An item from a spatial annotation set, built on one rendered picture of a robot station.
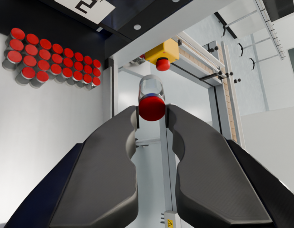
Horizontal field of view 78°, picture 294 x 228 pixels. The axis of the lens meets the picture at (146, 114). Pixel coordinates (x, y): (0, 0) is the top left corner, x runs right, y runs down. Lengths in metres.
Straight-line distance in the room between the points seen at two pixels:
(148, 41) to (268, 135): 1.35
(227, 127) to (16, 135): 0.95
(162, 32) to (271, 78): 8.26
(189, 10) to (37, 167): 0.42
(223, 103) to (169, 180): 0.61
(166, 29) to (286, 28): 8.91
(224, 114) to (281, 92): 7.39
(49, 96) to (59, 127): 0.07
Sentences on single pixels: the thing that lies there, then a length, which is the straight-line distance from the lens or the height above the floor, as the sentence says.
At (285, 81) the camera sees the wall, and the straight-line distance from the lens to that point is 8.54.
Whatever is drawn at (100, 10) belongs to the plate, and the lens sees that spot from 0.40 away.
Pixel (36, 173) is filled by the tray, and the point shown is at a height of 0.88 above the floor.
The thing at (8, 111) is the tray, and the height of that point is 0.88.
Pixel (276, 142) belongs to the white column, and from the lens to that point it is 1.66.
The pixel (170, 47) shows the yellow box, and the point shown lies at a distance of 0.53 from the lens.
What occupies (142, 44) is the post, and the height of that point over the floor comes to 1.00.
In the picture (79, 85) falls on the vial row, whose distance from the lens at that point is 0.45.
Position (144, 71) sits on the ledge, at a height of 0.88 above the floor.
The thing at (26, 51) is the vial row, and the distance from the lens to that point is 0.41.
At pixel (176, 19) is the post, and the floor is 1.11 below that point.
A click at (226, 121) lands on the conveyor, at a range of 1.10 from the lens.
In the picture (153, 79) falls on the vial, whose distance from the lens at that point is 0.16.
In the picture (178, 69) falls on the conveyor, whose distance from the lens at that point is 0.87.
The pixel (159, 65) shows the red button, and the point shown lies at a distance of 0.52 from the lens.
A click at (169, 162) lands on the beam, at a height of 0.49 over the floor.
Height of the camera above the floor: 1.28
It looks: 41 degrees down
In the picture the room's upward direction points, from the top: 75 degrees clockwise
